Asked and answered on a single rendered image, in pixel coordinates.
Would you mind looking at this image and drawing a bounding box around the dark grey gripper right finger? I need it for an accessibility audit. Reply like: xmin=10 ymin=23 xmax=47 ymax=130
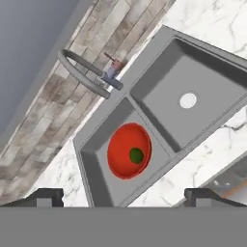
xmin=183 ymin=188 xmax=247 ymax=208

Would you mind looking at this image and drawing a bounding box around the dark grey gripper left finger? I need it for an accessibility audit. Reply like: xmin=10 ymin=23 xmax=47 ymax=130
xmin=0 ymin=188 xmax=65 ymax=208

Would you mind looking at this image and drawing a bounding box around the green lime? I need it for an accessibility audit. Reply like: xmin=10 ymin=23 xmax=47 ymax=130
xmin=128 ymin=147 xmax=145 ymax=165

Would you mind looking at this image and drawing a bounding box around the red bowl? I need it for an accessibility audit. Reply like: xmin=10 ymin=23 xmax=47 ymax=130
xmin=106 ymin=122 xmax=152 ymax=180

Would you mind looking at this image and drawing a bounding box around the grey double sink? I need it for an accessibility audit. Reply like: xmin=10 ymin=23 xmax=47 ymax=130
xmin=72 ymin=24 xmax=247 ymax=208

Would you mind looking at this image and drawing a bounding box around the grey curved sink faucet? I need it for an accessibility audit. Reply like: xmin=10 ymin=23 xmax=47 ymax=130
xmin=57 ymin=48 xmax=124 ymax=100

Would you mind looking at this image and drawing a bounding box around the small pink soap dispenser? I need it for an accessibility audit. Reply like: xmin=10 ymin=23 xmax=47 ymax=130
xmin=103 ymin=51 xmax=125 ymax=80

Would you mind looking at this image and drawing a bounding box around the grey wall cabinet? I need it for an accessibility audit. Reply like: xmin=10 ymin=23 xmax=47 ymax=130
xmin=0 ymin=0 xmax=96 ymax=152

